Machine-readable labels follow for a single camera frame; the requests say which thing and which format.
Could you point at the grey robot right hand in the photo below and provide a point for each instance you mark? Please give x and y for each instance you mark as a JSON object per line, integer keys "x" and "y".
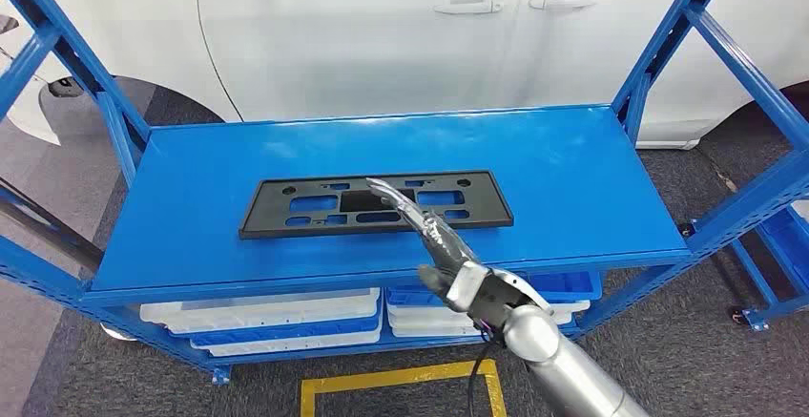
{"x": 442, "y": 240}

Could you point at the black plastic plate bracket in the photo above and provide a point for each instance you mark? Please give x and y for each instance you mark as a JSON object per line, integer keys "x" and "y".
{"x": 487, "y": 208}

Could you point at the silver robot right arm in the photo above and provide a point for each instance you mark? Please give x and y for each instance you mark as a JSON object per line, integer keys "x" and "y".
{"x": 569, "y": 370}

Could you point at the blue metal shelf rack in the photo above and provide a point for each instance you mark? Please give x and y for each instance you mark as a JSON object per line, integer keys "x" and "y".
{"x": 253, "y": 142}

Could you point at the white plastic bin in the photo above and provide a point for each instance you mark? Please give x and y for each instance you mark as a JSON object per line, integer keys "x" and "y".
{"x": 253, "y": 313}
{"x": 297, "y": 346}
{"x": 430, "y": 331}
{"x": 417, "y": 314}

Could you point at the white car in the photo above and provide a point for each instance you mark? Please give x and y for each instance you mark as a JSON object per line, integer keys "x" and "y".
{"x": 316, "y": 35}

